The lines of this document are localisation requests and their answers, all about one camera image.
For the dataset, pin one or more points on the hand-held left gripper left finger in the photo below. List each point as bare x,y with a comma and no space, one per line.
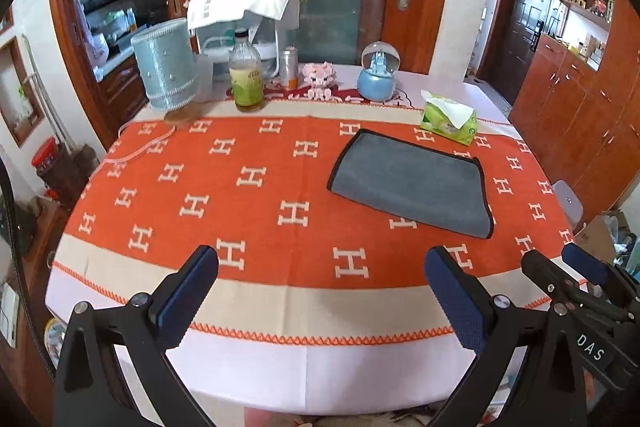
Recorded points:
186,294

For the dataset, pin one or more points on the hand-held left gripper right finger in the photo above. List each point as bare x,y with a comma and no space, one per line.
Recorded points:
452,299

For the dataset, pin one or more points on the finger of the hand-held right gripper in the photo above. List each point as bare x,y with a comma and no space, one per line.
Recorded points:
545,274
585,263

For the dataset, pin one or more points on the grey towel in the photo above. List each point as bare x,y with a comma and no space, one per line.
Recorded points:
410,179

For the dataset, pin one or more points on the cardboard box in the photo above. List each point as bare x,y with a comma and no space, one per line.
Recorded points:
597,237

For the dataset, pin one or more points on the orange patterned tablecloth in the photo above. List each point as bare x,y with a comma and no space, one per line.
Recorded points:
250,227

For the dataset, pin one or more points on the wooden cabinet with shelves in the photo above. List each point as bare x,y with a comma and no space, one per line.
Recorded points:
575,107

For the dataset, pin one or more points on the green tissue pack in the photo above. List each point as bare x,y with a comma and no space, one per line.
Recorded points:
445,128

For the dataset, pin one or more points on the red lid jar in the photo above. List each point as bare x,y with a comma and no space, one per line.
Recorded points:
45,157

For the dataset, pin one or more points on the clear plastic container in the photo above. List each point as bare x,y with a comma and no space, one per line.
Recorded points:
204,79

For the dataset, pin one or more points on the glass bottle with green label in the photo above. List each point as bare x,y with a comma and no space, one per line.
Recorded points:
246,84

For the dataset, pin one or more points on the light blue lamp shade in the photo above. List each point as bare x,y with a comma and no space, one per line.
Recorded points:
165,67

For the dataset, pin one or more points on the blue snow globe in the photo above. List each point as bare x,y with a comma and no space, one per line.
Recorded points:
378,79

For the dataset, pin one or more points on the dark entry door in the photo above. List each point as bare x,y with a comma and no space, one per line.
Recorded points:
527,32

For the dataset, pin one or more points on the pink toy figure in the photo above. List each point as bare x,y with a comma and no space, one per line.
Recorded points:
320,77

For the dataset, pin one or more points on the hanging plastic bag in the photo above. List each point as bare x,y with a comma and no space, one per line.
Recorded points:
92,39

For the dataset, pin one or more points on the white water dispenser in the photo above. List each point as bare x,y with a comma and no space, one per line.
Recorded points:
285,29

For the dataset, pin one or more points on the wooden wall frame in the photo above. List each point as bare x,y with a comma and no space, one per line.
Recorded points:
20,92

